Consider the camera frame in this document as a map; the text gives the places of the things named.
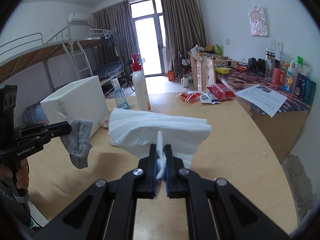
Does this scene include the grey sock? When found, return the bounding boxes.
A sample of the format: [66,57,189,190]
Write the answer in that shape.
[60,119,93,169]

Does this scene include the white towel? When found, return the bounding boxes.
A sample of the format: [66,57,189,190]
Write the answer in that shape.
[108,108,212,180]

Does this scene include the person's left hand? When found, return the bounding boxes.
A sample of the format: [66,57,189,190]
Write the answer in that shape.
[0,159,29,190]

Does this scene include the blue quilt bundle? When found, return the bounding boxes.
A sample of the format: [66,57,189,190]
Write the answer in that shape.
[23,102,50,125]

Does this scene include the white styrofoam box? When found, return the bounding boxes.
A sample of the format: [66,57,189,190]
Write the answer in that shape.
[40,76,110,136]

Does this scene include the floral pink cloth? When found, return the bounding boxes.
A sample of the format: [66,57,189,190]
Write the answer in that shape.
[100,115,110,129]

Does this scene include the clear blue spray bottle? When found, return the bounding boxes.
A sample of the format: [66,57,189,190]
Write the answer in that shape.
[112,78,130,109]

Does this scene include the folded dark blue blanket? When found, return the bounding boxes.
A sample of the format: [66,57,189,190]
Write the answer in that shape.
[95,62,124,80]

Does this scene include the red snack packet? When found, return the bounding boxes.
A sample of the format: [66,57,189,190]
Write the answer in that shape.
[177,91,201,102]

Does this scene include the metal bunk bed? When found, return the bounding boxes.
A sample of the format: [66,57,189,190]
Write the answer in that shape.
[1,22,123,85]

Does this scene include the white printed sachet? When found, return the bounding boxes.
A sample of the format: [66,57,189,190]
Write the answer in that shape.
[200,92,220,105]

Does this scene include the white lotion pump bottle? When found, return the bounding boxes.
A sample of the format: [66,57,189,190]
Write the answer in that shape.
[131,54,151,111]

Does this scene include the black folding chair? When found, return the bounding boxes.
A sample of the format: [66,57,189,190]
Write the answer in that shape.
[121,60,135,92]

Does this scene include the large red snack pack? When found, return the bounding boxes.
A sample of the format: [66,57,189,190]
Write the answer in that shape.
[207,83,236,101]

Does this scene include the white thermos jug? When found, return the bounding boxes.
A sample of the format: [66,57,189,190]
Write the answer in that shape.
[181,74,189,88]

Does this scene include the orange bag on floor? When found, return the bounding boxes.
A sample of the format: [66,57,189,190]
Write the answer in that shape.
[168,70,175,81]

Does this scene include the left brown curtain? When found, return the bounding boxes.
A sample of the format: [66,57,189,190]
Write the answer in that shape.
[93,0,138,64]

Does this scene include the brown curtain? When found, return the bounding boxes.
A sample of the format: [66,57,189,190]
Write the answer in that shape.
[93,0,138,64]
[161,0,206,70]

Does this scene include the wooden smiley chair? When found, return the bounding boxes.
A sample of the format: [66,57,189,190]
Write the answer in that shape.
[196,56,216,92]

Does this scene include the white air conditioner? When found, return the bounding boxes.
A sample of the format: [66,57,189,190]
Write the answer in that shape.
[67,12,89,23]

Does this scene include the printed white paper sheet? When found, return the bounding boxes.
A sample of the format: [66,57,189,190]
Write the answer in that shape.
[235,85,287,118]

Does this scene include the light wooden desk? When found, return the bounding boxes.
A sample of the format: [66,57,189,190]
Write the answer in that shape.
[188,52,239,91]

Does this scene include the green bag on desk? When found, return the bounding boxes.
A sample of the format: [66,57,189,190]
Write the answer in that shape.
[215,44,222,56]

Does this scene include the black headphones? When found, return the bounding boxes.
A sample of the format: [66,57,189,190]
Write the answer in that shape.
[248,57,266,72]

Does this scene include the red can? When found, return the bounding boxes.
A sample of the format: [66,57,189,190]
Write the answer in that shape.
[271,68,281,85]

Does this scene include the glass balcony door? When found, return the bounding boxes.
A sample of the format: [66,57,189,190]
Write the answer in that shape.
[130,0,166,76]

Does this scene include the right brown curtain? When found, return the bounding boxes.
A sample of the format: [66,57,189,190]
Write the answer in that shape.
[161,0,206,70]

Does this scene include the anime wall picture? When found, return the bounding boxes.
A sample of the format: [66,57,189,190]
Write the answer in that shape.
[248,7,268,36]

